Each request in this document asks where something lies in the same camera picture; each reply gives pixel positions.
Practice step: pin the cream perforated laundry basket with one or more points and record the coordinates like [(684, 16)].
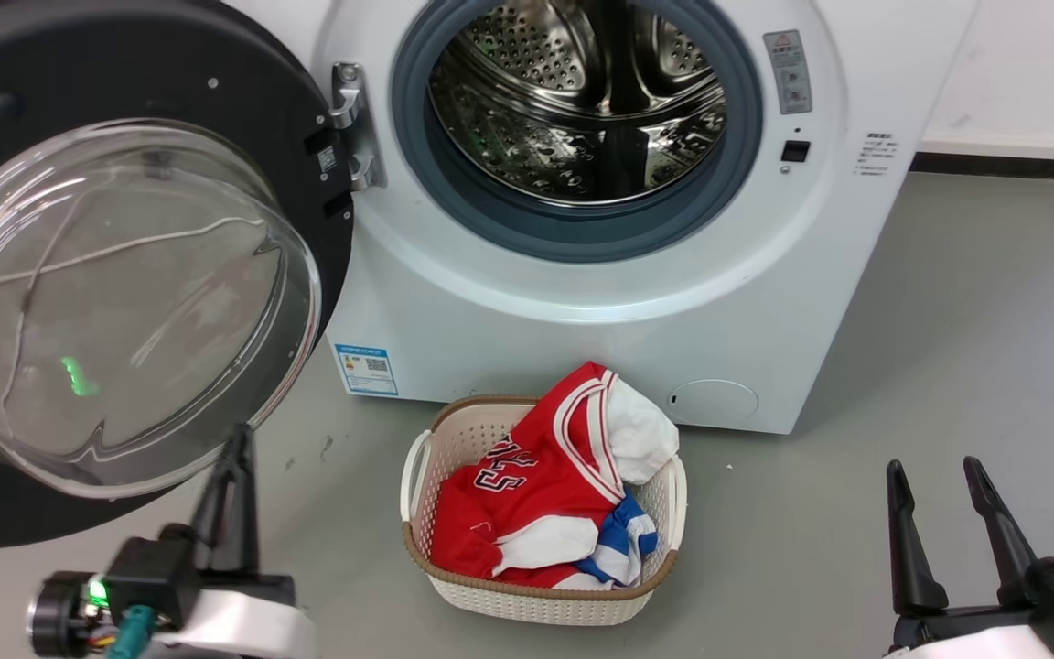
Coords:
[(536, 606)]

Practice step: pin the black round wrist light module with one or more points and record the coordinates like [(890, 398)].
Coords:
[(56, 613)]

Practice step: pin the white front-load washing machine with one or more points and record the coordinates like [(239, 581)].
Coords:
[(582, 348)]

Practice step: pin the round white filter cover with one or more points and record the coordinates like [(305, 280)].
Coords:
[(713, 403)]

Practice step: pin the metal door hinge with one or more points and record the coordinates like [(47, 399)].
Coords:
[(350, 101)]

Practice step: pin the red basketball jersey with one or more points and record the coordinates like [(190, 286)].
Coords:
[(536, 485)]

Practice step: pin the dark baseboard strip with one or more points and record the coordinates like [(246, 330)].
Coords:
[(1012, 167)]

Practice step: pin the black door latch slot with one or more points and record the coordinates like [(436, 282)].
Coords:
[(795, 151)]

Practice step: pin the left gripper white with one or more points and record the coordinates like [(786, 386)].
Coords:
[(243, 622)]

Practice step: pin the blue energy label sticker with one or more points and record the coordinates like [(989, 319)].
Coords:
[(366, 370)]

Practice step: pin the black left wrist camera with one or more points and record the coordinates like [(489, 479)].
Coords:
[(154, 577)]

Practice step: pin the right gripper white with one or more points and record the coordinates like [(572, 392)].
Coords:
[(966, 639)]

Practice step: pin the steel perforated washer drum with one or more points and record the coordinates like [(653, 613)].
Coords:
[(573, 119)]

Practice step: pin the grey warning sticker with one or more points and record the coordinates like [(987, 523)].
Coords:
[(788, 73)]

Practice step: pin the washer door glass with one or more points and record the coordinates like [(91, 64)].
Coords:
[(262, 91)]

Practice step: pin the blue and white garment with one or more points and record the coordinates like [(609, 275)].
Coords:
[(623, 540)]

